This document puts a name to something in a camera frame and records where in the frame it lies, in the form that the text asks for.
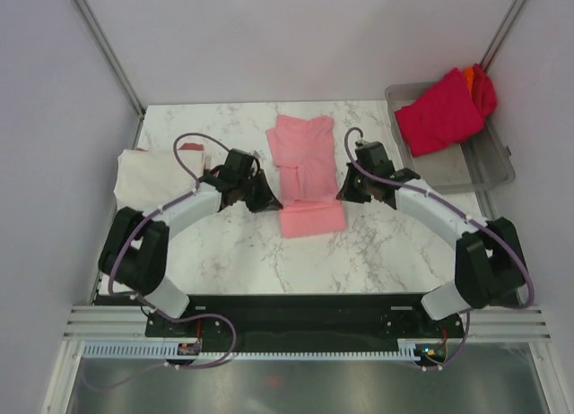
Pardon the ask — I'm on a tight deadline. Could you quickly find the folded cream t shirt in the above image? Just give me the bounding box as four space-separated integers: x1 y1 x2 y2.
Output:
114 150 195 211

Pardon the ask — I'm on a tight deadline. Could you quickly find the pink t shirt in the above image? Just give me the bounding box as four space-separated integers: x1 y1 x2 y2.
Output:
265 115 346 238

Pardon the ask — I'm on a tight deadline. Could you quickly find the white slotted cable duct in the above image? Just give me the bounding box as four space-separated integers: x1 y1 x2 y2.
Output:
83 340 444 361

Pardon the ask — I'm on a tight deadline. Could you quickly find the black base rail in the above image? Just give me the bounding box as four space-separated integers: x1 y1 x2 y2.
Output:
91 291 521 355

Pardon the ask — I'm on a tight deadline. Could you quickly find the right aluminium corner profile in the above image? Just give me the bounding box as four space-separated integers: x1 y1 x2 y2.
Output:
479 0 530 73

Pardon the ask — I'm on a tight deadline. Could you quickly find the aluminium corner profile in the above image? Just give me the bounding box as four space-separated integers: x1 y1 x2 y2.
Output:
60 0 145 118
479 0 530 73

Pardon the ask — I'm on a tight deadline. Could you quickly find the left aluminium corner profile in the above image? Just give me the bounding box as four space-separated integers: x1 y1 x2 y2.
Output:
60 0 145 118

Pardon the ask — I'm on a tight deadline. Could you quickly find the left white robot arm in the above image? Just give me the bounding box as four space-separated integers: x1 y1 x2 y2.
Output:
98 149 283 336

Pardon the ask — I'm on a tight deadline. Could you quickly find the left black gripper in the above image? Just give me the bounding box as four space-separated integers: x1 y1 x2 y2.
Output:
237 170 282 214

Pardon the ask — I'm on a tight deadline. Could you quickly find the orange t shirt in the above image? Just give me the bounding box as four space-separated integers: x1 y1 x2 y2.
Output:
463 66 474 92

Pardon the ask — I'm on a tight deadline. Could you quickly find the grey plastic tray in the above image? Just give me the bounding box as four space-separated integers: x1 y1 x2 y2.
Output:
385 82 516 194

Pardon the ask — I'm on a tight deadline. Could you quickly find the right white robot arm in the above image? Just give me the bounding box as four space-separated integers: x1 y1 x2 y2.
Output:
337 140 535 337

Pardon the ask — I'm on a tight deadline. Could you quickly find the folded dark red t shirt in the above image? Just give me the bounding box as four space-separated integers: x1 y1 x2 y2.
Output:
132 142 211 175

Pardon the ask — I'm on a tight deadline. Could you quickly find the crimson t shirt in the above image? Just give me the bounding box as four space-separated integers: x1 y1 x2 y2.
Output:
395 68 487 158

